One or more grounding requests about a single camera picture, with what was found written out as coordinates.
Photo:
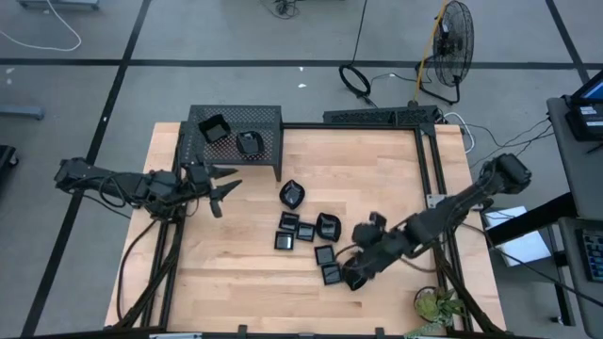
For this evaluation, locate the black keyboard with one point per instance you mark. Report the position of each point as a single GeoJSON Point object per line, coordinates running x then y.
{"type": "Point", "coordinates": [592, 254]}

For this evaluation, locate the white sheet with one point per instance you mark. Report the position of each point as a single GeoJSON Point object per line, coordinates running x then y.
{"type": "Point", "coordinates": [518, 245]}

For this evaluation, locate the black rounded rectangular plate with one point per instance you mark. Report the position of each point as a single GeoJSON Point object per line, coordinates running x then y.
{"type": "Point", "coordinates": [249, 143]}

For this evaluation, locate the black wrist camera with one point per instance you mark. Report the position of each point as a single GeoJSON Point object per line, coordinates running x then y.
{"type": "Point", "coordinates": [377, 221]}
{"type": "Point", "coordinates": [198, 174]}

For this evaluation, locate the black leaf-shaped plate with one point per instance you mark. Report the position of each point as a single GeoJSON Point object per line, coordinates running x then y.
{"type": "Point", "coordinates": [292, 194]}
{"type": "Point", "coordinates": [328, 227]}

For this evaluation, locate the black floor fan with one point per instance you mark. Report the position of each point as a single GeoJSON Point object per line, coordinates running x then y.
{"type": "Point", "coordinates": [454, 44]}

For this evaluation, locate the large black square plate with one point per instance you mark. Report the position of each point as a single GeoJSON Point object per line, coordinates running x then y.
{"type": "Point", "coordinates": [214, 129]}

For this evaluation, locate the narrow black perforated rack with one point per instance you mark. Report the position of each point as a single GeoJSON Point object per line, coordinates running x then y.
{"type": "Point", "coordinates": [377, 116]}

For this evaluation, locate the grey metal table foot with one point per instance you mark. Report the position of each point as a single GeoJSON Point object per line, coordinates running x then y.
{"type": "Point", "coordinates": [21, 113]}

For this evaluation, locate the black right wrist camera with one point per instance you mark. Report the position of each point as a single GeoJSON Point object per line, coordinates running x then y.
{"type": "Point", "coordinates": [377, 221]}

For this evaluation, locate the green potted plant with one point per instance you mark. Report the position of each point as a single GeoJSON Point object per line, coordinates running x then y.
{"type": "Point", "coordinates": [431, 306]}

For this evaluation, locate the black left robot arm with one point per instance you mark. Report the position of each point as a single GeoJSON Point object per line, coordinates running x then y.
{"type": "Point", "coordinates": [118, 183]}

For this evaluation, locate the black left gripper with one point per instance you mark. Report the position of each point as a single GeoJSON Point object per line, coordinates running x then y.
{"type": "Point", "coordinates": [214, 202]}

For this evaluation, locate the black monitor blue screen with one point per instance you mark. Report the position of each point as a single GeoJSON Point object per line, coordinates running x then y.
{"type": "Point", "coordinates": [591, 92]}

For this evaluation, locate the black perforated metal shelf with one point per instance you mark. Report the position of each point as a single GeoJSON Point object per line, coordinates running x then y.
{"type": "Point", "coordinates": [264, 117]}

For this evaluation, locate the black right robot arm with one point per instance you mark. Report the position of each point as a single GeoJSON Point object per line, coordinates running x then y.
{"type": "Point", "coordinates": [452, 207]}

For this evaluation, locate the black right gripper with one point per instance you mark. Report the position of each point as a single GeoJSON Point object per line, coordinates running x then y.
{"type": "Point", "coordinates": [381, 245]}

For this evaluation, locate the grey keyboard desk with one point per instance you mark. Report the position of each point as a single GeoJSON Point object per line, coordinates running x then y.
{"type": "Point", "coordinates": [584, 306]}

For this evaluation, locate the black desk bar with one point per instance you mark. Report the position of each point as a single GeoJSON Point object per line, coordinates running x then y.
{"type": "Point", "coordinates": [532, 219]}

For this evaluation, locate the black caster base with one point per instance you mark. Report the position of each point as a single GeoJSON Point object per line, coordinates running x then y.
{"type": "Point", "coordinates": [7, 155]}

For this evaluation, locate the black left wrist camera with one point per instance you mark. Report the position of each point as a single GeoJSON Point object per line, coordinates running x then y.
{"type": "Point", "coordinates": [198, 174]}

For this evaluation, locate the grey side desk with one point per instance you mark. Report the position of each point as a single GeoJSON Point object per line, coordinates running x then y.
{"type": "Point", "coordinates": [579, 179]}

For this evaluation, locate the black square mini plate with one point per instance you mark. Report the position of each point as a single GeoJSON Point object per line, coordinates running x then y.
{"type": "Point", "coordinates": [325, 254]}
{"type": "Point", "coordinates": [331, 274]}
{"type": "Point", "coordinates": [284, 240]}
{"type": "Point", "coordinates": [288, 221]}
{"type": "Point", "coordinates": [305, 232]}

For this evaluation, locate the grey metal table base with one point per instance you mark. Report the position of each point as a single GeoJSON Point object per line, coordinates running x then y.
{"type": "Point", "coordinates": [56, 4]}

